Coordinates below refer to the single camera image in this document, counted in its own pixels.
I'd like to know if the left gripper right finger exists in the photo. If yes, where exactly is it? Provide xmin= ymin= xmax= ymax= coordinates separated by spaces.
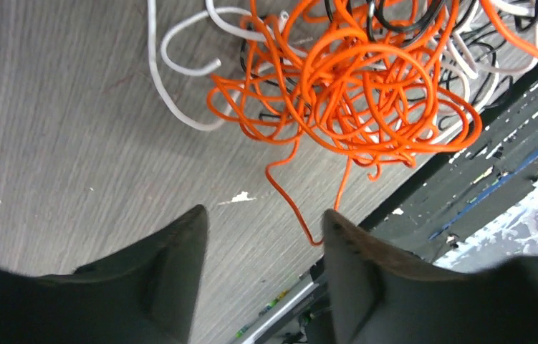
xmin=322 ymin=209 xmax=538 ymax=343

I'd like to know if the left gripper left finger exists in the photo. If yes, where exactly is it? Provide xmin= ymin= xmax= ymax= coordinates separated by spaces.
xmin=0 ymin=205 xmax=208 ymax=343

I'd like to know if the orange cable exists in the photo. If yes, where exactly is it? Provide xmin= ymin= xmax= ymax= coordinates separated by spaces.
xmin=206 ymin=0 xmax=538 ymax=247

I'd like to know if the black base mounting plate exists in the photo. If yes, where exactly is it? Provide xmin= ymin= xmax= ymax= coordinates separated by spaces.
xmin=360 ymin=67 xmax=538 ymax=262

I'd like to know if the white tangled cable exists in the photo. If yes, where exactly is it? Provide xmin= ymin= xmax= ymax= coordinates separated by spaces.
xmin=147 ymin=0 xmax=538 ymax=145

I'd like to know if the black tangled cable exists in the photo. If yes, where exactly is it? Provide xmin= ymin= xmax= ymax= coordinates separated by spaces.
xmin=240 ymin=0 xmax=538 ymax=131

